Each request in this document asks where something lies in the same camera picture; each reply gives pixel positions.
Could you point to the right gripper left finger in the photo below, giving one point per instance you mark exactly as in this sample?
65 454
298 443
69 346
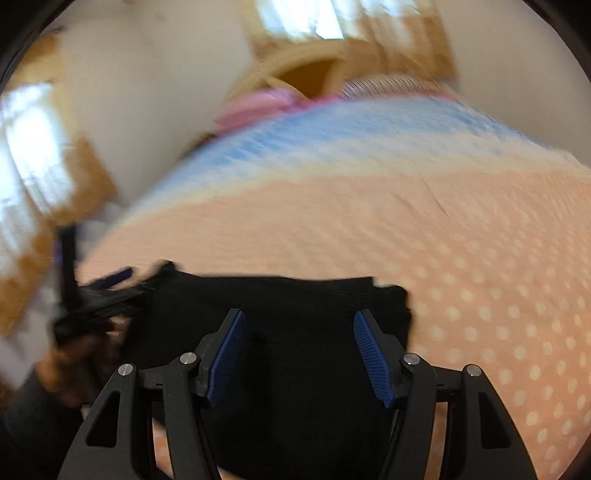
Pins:
115 440

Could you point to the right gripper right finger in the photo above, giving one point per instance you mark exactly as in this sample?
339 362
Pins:
481 439

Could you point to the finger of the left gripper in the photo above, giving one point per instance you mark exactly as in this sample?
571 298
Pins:
112 279

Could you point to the black pants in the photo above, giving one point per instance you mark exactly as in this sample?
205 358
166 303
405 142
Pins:
299 404

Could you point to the person's left hand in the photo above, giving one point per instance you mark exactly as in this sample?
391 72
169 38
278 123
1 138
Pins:
76 373

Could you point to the beige curtain side window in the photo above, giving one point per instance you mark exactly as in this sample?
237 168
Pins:
50 173

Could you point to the polka dot bed cover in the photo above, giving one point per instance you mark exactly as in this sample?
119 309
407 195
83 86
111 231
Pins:
487 229

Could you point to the pink folded blanket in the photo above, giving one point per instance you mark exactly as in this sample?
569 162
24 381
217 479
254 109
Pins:
255 106

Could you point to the cream wooden headboard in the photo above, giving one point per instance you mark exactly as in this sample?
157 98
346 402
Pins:
314 68

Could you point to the striped pillow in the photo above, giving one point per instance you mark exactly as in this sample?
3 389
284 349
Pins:
379 86

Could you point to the beige curtain behind bed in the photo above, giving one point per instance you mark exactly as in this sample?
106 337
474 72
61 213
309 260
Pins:
387 36

